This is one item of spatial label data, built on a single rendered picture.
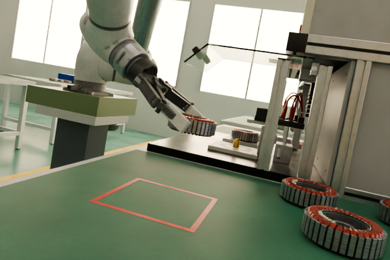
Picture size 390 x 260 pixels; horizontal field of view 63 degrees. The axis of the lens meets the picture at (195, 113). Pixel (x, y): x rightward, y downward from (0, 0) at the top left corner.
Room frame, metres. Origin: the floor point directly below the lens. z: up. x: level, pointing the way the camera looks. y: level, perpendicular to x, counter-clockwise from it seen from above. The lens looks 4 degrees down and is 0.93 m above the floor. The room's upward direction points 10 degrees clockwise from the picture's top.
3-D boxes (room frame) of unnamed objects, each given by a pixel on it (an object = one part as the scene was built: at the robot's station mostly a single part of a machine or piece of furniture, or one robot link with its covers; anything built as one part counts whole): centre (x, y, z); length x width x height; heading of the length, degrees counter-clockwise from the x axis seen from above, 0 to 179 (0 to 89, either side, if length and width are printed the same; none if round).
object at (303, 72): (0.97, -0.32, 1.05); 0.06 x 0.04 x 0.04; 165
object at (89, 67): (1.59, 0.54, 1.00); 0.18 x 0.16 x 0.22; 109
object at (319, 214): (0.46, -0.24, 0.77); 0.11 x 0.11 x 0.04
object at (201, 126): (0.73, 0.00, 0.86); 0.11 x 0.11 x 0.04
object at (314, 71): (1.08, -0.35, 1.04); 0.62 x 0.02 x 0.03; 165
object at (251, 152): (1.01, -0.15, 0.78); 0.15 x 0.15 x 0.01; 75
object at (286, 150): (0.97, -0.29, 0.80); 0.07 x 0.05 x 0.06; 165
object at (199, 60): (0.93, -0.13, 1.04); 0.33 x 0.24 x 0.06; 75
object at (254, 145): (1.24, -0.21, 0.78); 0.15 x 0.15 x 0.01; 75
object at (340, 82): (1.06, -0.43, 0.92); 0.66 x 0.01 x 0.30; 165
